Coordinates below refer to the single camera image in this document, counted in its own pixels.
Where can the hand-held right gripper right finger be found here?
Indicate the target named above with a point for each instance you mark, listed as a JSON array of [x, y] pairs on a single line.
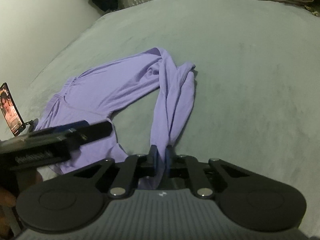
[[168, 160]]

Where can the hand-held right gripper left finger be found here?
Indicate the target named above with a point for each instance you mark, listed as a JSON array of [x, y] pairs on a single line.
[[155, 160]]

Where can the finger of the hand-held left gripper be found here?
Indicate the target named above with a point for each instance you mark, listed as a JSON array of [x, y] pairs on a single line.
[[95, 131]]

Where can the purple pants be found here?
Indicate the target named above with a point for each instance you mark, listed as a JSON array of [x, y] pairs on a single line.
[[112, 90]]

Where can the person's left hand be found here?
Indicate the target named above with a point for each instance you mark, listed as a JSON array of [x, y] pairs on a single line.
[[6, 196]]

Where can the phone holder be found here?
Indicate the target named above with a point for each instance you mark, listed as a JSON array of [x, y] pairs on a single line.
[[31, 125]]

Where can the smartphone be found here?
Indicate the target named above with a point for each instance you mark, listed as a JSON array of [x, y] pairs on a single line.
[[11, 110]]

